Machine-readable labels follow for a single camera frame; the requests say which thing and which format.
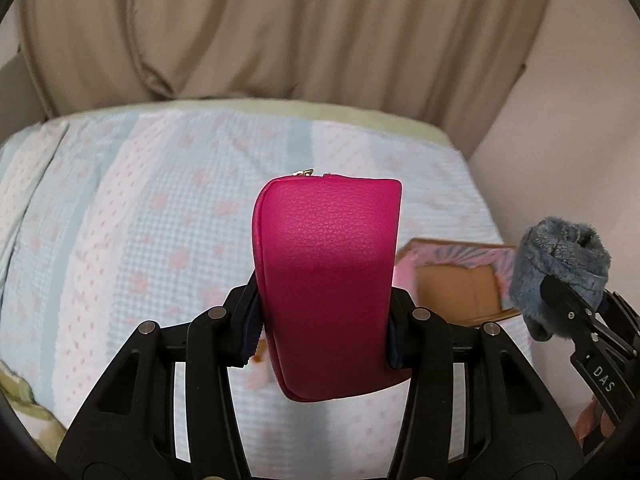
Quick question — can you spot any beige curtain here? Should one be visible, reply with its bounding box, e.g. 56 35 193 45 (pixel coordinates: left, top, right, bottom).
16 0 549 154

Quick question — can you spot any green mattress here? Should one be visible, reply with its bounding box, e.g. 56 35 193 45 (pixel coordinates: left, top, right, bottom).
164 96 459 151

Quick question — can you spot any right hand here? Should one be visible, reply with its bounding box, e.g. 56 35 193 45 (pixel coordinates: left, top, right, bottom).
573 396 617 448

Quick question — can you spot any magenta leather pouch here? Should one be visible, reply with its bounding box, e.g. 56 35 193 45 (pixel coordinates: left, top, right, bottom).
252 174 409 402

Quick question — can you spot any blue pink checkered blanket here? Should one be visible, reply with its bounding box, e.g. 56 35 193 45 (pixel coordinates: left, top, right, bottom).
0 107 539 480

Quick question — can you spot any cardboard box with pink flaps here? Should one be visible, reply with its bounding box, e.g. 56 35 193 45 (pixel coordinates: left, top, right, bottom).
393 238 518 326

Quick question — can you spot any blue-grey fuzzy sock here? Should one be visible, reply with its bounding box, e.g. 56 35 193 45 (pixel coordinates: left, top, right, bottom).
509 217 611 341

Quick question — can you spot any green patterned cloth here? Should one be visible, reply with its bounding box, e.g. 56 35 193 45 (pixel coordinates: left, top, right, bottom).
0 363 66 460

